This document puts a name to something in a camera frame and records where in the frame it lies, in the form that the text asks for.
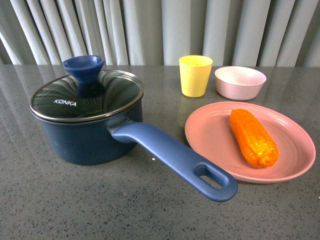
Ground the glass lid with blue knob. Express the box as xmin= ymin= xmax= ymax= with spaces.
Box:
xmin=29 ymin=55 xmax=144 ymax=123

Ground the orange corn cob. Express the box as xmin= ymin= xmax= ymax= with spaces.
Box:
xmin=229 ymin=109 xmax=280 ymax=168

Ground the pink plate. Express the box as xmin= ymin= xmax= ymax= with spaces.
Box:
xmin=185 ymin=101 xmax=316 ymax=184

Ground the yellow plastic cup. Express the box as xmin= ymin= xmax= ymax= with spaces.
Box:
xmin=179 ymin=55 xmax=213 ymax=98

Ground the dark blue saucepan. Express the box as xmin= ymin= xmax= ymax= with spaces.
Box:
xmin=31 ymin=99 xmax=238 ymax=202

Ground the small pink bowl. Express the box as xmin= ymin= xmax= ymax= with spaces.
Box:
xmin=214 ymin=66 xmax=267 ymax=101

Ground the grey pleated curtain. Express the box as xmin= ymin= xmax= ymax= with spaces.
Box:
xmin=0 ymin=0 xmax=320 ymax=67

